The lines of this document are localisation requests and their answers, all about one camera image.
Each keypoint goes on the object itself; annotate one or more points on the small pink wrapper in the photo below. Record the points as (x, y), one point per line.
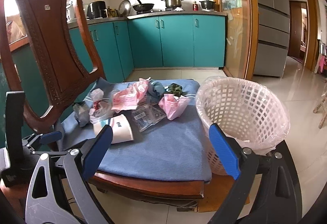
(173, 106)

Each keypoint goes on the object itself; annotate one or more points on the pink printed plastic bag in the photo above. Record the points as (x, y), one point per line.
(129, 98)

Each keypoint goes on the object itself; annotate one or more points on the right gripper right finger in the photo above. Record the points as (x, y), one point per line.
(266, 187)

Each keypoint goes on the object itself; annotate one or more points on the green crumpled wrapper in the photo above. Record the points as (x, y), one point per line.
(175, 89)

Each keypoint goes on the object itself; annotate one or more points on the tied clear plastic bag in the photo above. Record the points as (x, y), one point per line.
(101, 108)

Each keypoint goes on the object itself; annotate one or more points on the white paper cup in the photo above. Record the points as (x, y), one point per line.
(121, 128)

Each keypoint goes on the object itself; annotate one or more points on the dark grey plastic bag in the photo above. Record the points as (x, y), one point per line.
(81, 113)

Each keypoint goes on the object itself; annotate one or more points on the grey refrigerator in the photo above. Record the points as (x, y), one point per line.
(273, 37)

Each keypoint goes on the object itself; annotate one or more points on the glass sliding door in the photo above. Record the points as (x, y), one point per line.
(241, 36)

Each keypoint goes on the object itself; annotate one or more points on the teal kitchen cabinets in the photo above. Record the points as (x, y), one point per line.
(176, 40)

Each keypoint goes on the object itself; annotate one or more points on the dark wooden chair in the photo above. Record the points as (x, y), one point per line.
(65, 77)

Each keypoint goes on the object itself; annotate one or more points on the steel pot lid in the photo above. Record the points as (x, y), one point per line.
(124, 8)

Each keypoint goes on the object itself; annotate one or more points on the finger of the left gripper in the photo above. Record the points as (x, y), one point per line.
(51, 137)

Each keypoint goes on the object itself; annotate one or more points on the small red bottle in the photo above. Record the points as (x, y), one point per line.
(195, 6)

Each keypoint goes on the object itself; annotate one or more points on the light blue mesh cloth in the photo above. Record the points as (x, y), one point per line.
(155, 91)

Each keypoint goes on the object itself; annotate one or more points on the clear plastic packaging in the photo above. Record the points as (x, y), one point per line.
(146, 115)

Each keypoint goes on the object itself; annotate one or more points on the blue seat cushion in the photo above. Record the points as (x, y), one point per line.
(167, 151)

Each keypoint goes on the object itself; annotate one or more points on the steel stock pot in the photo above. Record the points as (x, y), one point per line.
(172, 4)

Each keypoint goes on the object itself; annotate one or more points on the white plastic trash basket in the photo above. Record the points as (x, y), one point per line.
(242, 116)

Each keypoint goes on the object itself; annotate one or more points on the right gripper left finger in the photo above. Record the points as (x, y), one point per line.
(46, 200)

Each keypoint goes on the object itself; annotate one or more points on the black casserole pot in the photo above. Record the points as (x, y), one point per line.
(208, 5)

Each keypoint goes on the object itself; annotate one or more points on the black wok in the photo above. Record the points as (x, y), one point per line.
(143, 7)

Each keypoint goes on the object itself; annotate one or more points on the clear trash bin liner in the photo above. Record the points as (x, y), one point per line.
(245, 113)

